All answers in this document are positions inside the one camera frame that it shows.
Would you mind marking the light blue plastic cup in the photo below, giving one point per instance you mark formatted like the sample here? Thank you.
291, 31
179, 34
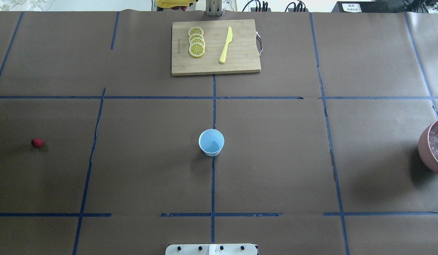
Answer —
211, 142

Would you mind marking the pink bowl of ice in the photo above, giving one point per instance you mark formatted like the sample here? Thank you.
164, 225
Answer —
428, 146

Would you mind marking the bamboo cutting board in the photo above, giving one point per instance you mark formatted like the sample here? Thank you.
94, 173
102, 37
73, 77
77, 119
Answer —
242, 57

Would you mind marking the lemon slice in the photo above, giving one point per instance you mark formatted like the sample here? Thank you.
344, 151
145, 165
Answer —
195, 35
197, 42
196, 50
195, 30

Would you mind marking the yellow plastic knife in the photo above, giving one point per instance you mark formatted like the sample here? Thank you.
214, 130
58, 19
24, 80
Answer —
223, 55

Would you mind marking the yellow cloth bag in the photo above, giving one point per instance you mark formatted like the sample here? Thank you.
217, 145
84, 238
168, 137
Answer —
166, 4

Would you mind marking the red strawberry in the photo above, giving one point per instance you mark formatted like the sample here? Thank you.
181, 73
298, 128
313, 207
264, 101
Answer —
37, 142

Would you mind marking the aluminium frame post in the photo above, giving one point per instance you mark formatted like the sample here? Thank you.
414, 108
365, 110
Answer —
213, 8

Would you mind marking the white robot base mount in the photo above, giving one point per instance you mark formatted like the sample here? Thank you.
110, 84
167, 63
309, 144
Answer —
212, 249

